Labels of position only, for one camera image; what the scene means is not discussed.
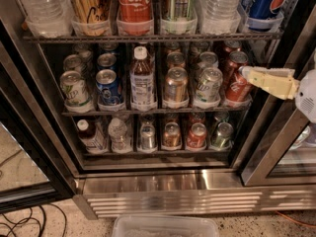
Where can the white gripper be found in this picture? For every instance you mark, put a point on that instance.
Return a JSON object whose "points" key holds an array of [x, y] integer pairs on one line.
{"points": [[307, 94]]}

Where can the clear water bottle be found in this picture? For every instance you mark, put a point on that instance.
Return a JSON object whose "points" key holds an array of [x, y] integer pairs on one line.
{"points": [[218, 17], [49, 18]]}

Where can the red can middle shelf front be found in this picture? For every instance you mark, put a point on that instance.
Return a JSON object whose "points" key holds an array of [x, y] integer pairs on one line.
{"points": [[237, 93]]}

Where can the red can shelf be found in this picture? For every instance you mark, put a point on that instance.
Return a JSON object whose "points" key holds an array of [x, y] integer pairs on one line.
{"points": [[196, 136], [237, 93]]}

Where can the green can bottom shelf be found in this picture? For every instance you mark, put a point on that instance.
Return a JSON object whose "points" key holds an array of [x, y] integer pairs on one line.
{"points": [[221, 137]]}

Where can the red can bottom shelf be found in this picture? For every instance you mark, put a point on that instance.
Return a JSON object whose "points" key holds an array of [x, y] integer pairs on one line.
{"points": [[196, 136]]}

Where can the gold can middle shelf front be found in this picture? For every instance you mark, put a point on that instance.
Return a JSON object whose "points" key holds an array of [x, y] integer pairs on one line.
{"points": [[176, 88]]}

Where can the gold can shelf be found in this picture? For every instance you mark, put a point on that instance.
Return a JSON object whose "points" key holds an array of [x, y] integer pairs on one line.
{"points": [[91, 17], [176, 88], [171, 135]]}

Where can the gold can bottom shelf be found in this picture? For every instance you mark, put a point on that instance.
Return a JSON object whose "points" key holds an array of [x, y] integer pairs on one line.
{"points": [[171, 135]]}

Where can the brown tea bottle white cap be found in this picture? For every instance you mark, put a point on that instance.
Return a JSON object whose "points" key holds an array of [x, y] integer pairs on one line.
{"points": [[142, 81]]}

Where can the silver can bottom shelf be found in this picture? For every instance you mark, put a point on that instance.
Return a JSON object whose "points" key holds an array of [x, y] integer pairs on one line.
{"points": [[147, 138]]}

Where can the stainless steel drinks fridge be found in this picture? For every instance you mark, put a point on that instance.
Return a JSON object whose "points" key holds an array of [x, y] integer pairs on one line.
{"points": [[165, 182]]}

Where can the small water bottle bottom shelf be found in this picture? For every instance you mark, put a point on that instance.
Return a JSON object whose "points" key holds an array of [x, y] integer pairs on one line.
{"points": [[120, 138]]}

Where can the blue can middle shelf front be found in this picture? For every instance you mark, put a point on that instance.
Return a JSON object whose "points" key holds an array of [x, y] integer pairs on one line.
{"points": [[110, 97]]}

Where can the brown bottle bottom left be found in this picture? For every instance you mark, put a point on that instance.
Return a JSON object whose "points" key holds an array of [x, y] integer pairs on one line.
{"points": [[92, 137]]}

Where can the gold can top shelf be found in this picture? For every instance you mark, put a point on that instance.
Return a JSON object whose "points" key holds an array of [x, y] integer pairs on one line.
{"points": [[91, 17]]}

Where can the left glass fridge door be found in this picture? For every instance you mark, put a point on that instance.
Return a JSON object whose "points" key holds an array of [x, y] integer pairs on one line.
{"points": [[31, 172]]}

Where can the red can second row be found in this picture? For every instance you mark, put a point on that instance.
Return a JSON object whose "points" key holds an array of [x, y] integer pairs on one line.
{"points": [[234, 60]]}

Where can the green white can middle right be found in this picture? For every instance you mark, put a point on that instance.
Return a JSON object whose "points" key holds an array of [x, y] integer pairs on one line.
{"points": [[208, 87]]}

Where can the green white can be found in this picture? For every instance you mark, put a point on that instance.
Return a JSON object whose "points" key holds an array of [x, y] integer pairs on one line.
{"points": [[77, 96], [208, 87]]}

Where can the silver can second row right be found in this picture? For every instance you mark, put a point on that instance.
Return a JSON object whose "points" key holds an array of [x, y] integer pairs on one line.
{"points": [[208, 58]]}

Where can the blue Pepsi can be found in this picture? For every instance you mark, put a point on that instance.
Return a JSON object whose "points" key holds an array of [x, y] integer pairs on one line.
{"points": [[262, 14]]}

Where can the gold can second row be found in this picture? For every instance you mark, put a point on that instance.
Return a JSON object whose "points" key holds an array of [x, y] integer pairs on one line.
{"points": [[176, 59]]}

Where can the green silver tall can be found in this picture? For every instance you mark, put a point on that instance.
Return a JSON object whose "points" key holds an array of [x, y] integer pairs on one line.
{"points": [[178, 17]]}

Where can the red Coca-Cola can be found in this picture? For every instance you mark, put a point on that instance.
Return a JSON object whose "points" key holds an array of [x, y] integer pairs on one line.
{"points": [[135, 17]]}

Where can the blue can second row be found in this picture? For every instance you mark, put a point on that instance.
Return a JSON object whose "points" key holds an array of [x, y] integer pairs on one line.
{"points": [[107, 61]]}

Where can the green white can front left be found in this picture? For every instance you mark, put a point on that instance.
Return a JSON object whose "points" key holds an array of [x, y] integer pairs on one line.
{"points": [[77, 96]]}

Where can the clear plastic bin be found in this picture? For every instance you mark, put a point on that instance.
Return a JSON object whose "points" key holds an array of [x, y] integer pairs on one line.
{"points": [[133, 225]]}

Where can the silver can behind left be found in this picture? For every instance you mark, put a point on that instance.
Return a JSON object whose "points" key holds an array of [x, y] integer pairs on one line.
{"points": [[74, 62]]}

